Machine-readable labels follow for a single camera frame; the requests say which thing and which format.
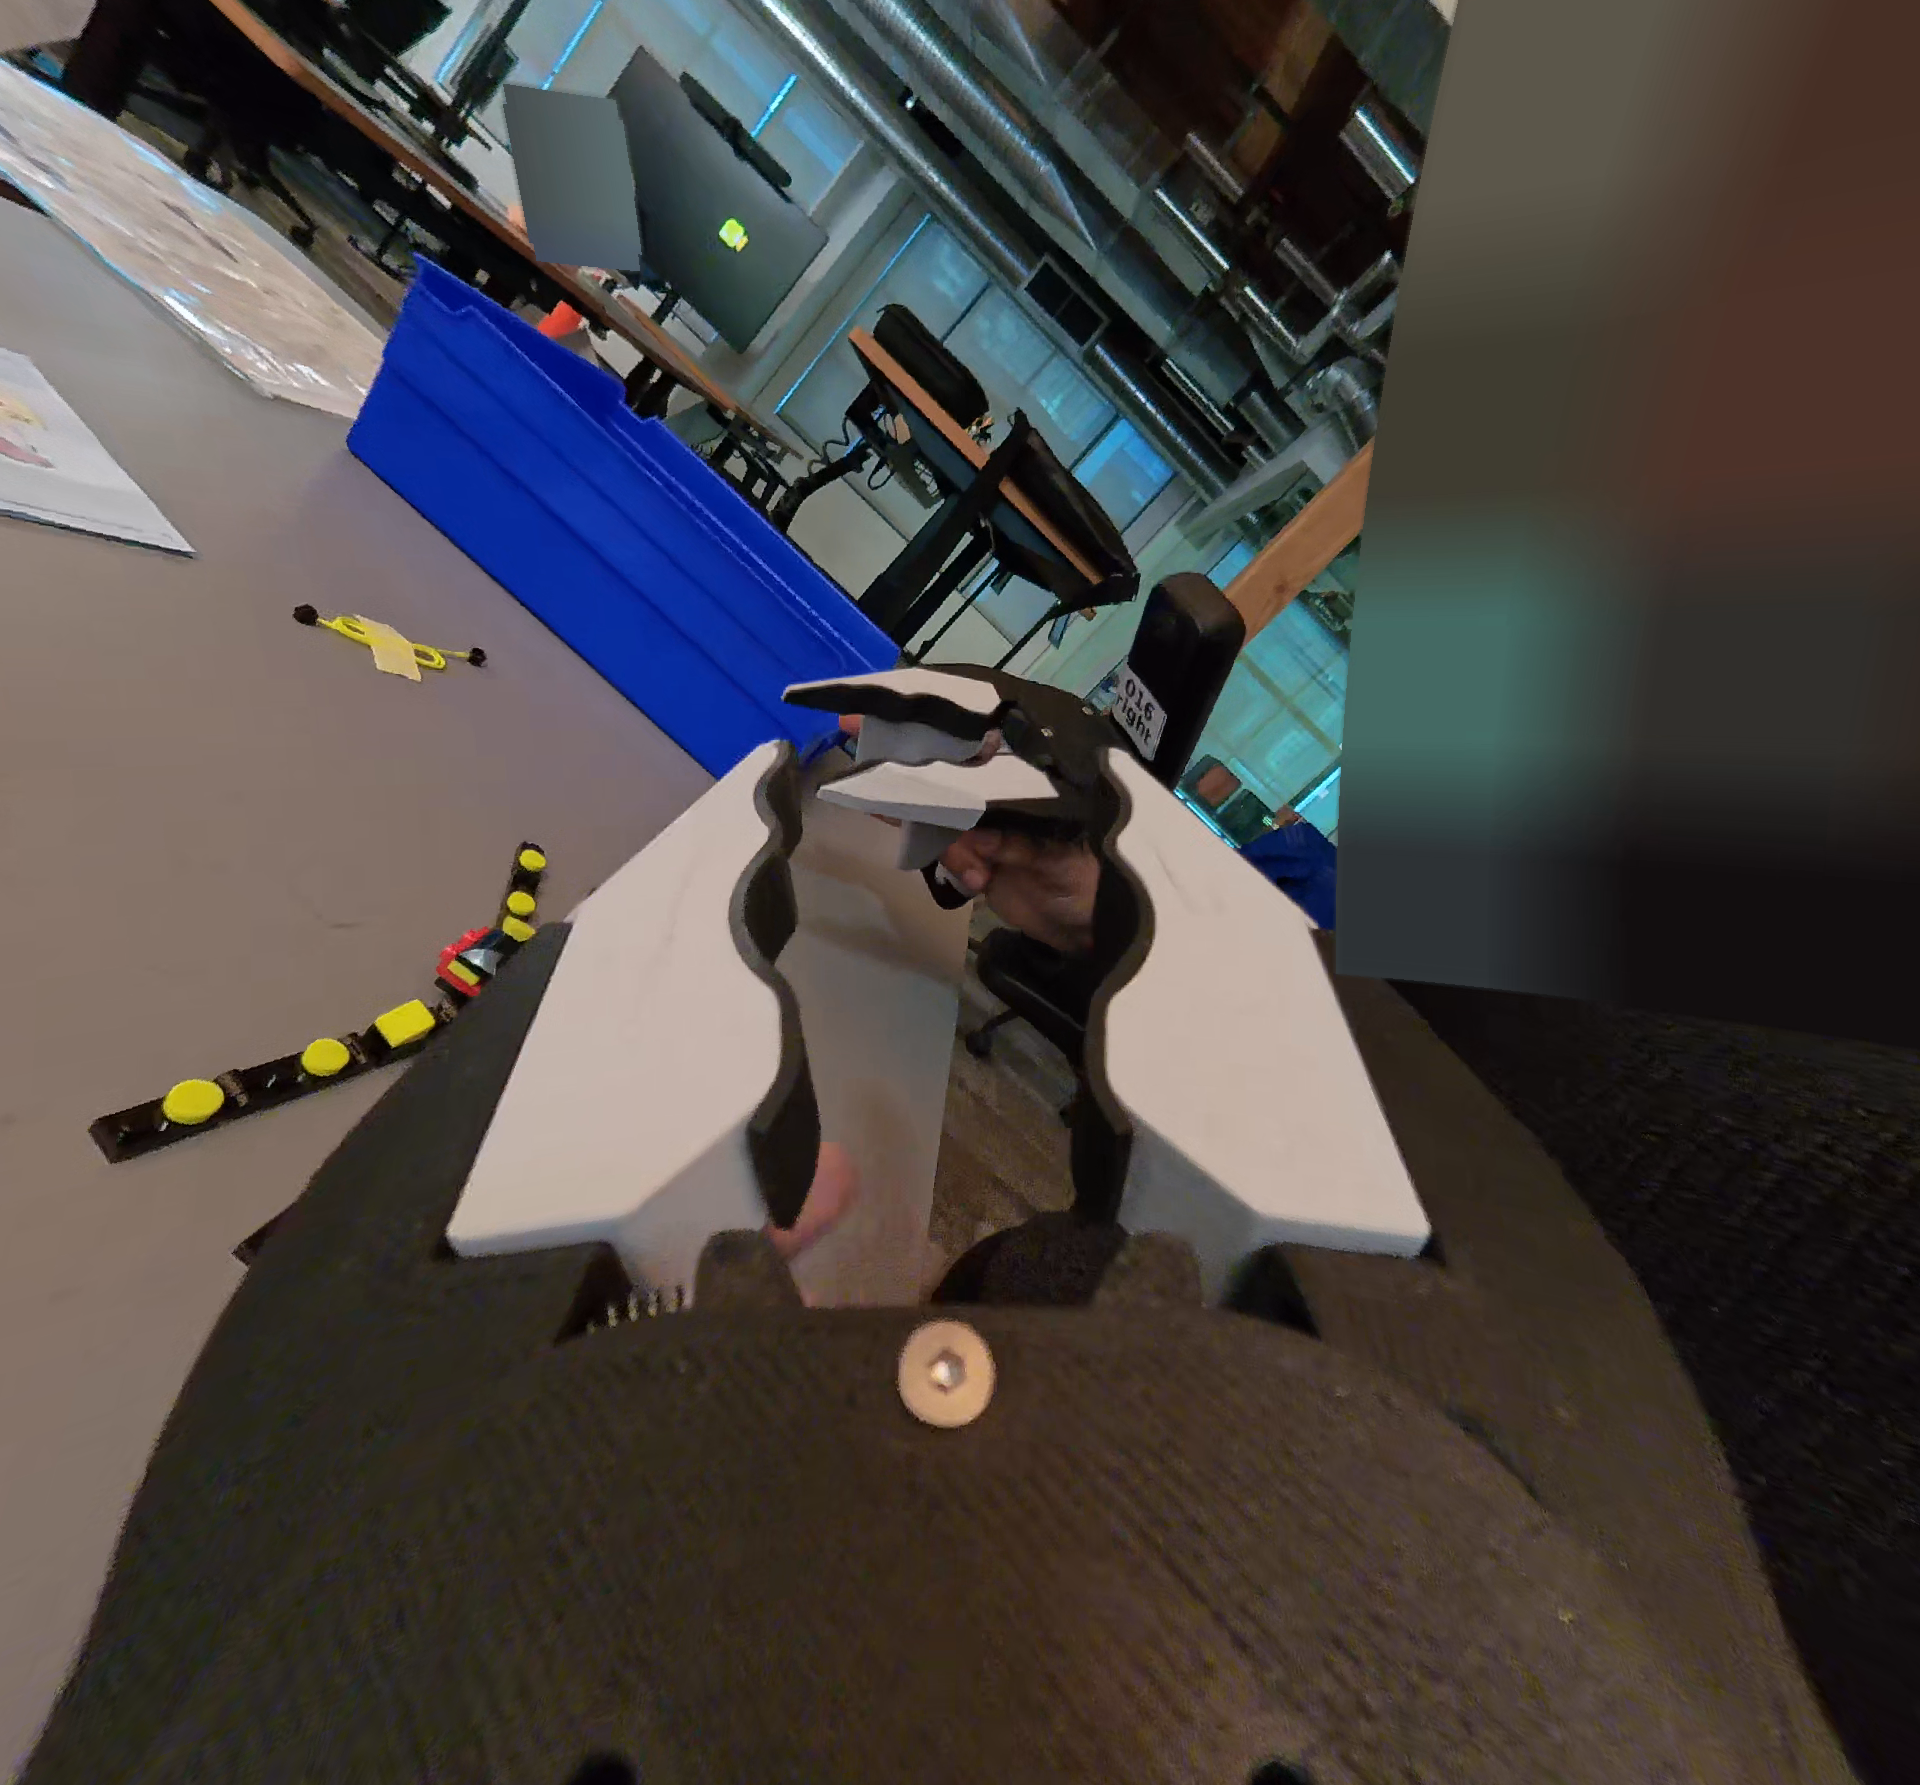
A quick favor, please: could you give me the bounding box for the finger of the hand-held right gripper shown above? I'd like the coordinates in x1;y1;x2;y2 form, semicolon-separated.
779;667;1041;770
814;763;994;872

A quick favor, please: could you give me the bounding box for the dark computer monitor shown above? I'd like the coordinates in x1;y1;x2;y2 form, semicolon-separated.
613;45;830;357

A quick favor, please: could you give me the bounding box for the blue plastic bin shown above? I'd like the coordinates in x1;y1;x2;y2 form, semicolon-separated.
346;256;904;782

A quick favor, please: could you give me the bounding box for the clear plastic bag with sheet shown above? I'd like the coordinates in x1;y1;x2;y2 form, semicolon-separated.
0;58;392;422

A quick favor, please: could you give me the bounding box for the black yellow lego spider model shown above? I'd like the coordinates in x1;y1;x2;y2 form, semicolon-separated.
86;839;550;1167

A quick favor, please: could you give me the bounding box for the black bag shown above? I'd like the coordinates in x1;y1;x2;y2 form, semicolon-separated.
874;302;993;427

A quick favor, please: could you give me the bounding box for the lego instruction booklet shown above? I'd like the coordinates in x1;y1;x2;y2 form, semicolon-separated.
0;345;197;560

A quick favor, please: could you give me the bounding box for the person's dark knit sweater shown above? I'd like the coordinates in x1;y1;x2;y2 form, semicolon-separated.
1396;976;1920;1785

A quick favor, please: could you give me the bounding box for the long wooden desk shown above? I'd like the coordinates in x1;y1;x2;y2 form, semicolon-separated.
60;0;798;468

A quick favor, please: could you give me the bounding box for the yellow elastic cord with tape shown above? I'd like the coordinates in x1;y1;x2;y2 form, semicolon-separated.
291;600;492;687

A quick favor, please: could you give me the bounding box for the black-legged standing desk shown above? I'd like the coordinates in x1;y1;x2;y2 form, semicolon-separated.
845;305;1145;648

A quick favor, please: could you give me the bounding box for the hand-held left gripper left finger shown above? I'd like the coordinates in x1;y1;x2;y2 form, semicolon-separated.
447;742;824;1291

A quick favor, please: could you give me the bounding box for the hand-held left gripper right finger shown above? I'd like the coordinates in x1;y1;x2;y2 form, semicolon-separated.
1068;752;1434;1291

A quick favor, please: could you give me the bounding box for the person's right hand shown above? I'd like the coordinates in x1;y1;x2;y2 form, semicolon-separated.
938;826;1109;954

